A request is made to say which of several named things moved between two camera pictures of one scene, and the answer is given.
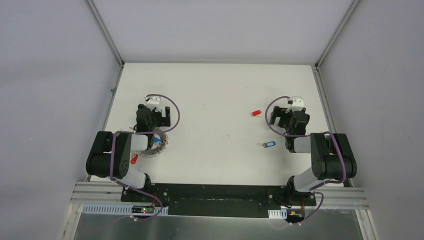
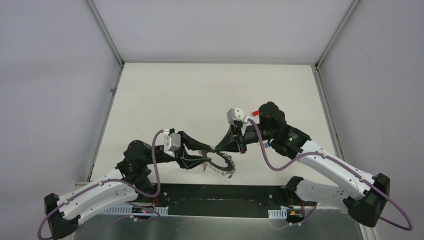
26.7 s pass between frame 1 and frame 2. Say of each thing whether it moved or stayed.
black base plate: stayed
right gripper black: moved
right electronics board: stayed
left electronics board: stayed
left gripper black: moved
